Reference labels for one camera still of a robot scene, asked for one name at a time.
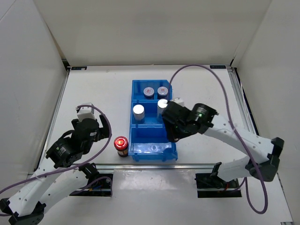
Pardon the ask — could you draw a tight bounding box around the red-lid sauce jar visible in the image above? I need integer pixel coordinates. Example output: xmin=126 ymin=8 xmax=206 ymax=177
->
xmin=114 ymin=136 xmax=128 ymax=158

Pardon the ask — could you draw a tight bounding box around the silver-lid blue-label bottle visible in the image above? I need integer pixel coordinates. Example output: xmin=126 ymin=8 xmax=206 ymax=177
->
xmin=133 ymin=105 xmax=145 ymax=124
xmin=157 ymin=99 xmax=168 ymax=122

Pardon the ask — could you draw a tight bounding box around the white-lid spice jar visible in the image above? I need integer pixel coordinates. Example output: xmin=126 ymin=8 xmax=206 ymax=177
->
xmin=157 ymin=86 xmax=169 ymax=99
xmin=143 ymin=87 xmax=155 ymax=99

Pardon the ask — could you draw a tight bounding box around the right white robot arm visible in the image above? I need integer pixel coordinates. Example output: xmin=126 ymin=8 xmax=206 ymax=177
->
xmin=162 ymin=101 xmax=284 ymax=188

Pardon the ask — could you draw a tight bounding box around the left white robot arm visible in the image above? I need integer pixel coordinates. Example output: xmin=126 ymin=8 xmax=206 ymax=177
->
xmin=0 ymin=113 xmax=113 ymax=225

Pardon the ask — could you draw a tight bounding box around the near blue storage bin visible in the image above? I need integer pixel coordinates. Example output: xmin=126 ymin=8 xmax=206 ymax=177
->
xmin=128 ymin=126 xmax=178 ymax=162

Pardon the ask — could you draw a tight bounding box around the left black logo label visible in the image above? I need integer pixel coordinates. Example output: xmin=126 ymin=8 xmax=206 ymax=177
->
xmin=71 ymin=66 xmax=87 ymax=71

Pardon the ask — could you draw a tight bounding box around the black logo label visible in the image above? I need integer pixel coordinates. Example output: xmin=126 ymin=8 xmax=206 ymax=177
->
xmin=210 ymin=65 xmax=226 ymax=69
xmin=71 ymin=66 xmax=87 ymax=71

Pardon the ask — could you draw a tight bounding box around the right black logo label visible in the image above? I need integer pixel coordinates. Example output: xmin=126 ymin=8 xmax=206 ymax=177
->
xmin=210 ymin=65 xmax=226 ymax=69

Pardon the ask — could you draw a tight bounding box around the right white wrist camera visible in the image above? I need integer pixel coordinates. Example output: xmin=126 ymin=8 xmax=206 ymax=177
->
xmin=170 ymin=97 xmax=185 ymax=107

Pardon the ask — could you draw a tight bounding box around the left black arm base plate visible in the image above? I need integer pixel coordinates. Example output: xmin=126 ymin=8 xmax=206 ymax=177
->
xmin=70 ymin=173 xmax=113 ymax=197

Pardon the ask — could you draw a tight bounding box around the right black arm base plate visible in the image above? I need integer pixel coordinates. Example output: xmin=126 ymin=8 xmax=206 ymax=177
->
xmin=195 ymin=173 xmax=242 ymax=198

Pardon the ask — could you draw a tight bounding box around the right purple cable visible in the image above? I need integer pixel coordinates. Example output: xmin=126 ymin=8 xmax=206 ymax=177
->
xmin=169 ymin=65 xmax=268 ymax=214

